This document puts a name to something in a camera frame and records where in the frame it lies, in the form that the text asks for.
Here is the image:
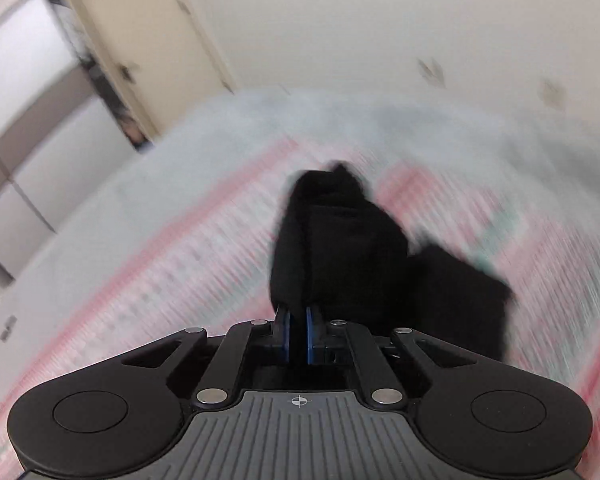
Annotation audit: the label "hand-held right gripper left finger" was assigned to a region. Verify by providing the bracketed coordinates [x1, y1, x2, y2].
[122, 307, 294, 409]

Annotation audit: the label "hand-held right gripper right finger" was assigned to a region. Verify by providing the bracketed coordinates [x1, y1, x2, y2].
[305, 307, 481, 407]

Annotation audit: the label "black pants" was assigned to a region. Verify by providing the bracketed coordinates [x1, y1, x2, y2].
[269, 160, 514, 361]

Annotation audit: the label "red and teal printed blanket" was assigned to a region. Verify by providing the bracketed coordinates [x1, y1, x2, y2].
[0, 137, 600, 480]

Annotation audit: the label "cream door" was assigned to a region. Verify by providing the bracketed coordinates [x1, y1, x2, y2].
[49, 0, 237, 152]

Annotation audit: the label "white and brown wardrobe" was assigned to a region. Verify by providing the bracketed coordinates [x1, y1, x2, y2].
[0, 0, 153, 281]

